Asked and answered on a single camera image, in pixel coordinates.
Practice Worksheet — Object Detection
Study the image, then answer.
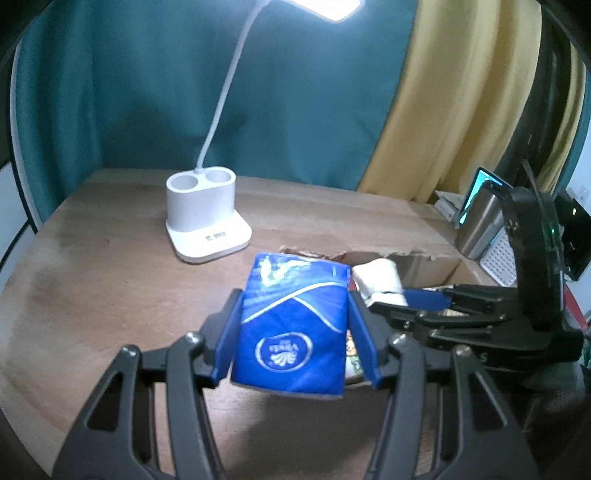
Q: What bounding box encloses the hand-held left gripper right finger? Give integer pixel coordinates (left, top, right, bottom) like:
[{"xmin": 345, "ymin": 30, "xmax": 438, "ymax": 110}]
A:
[{"xmin": 347, "ymin": 291, "xmax": 541, "ymax": 480}]

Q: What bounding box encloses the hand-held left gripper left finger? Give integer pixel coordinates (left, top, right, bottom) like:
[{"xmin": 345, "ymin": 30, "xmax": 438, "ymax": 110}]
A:
[{"xmin": 51, "ymin": 288, "xmax": 245, "ymax": 480}]

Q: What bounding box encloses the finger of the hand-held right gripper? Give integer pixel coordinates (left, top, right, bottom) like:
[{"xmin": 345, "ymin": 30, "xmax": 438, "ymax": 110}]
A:
[
  {"xmin": 368, "ymin": 302, "xmax": 536, "ymax": 365},
  {"xmin": 403, "ymin": 284, "xmax": 525, "ymax": 320}
]

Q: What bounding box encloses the cartoon print tissue pack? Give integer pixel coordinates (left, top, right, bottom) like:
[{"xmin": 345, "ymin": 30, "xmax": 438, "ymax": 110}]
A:
[{"xmin": 344, "ymin": 328, "xmax": 370, "ymax": 384}]

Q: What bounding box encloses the cardboard box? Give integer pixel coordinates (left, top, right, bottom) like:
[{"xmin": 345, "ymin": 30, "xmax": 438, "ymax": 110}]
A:
[{"xmin": 279, "ymin": 247, "xmax": 498, "ymax": 386}]

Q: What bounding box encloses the white tissue packet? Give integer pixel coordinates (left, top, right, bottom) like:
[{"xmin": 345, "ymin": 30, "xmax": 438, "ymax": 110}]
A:
[{"xmin": 352, "ymin": 258, "xmax": 409, "ymax": 308}]

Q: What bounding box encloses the blue tissue pack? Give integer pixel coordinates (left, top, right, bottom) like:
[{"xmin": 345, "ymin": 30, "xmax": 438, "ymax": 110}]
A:
[{"xmin": 230, "ymin": 251, "xmax": 350, "ymax": 398}]

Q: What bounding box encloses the black screen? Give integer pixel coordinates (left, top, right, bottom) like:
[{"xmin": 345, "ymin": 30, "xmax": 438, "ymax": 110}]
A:
[{"xmin": 558, "ymin": 191, "xmax": 591, "ymax": 282}]

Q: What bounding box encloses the red box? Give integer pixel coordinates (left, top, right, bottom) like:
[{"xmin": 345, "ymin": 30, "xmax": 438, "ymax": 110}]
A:
[{"xmin": 563, "ymin": 281, "xmax": 583, "ymax": 326}]

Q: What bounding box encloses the steel tumbler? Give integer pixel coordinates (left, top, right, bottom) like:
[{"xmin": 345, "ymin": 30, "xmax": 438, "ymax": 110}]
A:
[{"xmin": 455, "ymin": 185, "xmax": 506, "ymax": 259}]

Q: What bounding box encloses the phone with lit screen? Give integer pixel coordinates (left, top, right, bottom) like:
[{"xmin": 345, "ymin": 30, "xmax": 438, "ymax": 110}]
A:
[{"xmin": 457, "ymin": 166, "xmax": 514, "ymax": 229}]

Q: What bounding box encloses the white desk lamp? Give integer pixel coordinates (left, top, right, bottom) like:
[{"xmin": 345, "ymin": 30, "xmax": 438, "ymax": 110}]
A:
[{"xmin": 165, "ymin": 0, "xmax": 362, "ymax": 265}]

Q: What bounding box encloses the yellow curtain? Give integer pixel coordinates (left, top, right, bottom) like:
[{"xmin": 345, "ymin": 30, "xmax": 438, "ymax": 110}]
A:
[{"xmin": 358, "ymin": 0, "xmax": 587, "ymax": 206}]

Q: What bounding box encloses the teal curtain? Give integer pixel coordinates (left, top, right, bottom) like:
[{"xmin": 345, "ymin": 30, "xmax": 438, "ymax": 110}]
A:
[{"xmin": 11, "ymin": 0, "xmax": 416, "ymax": 222}]

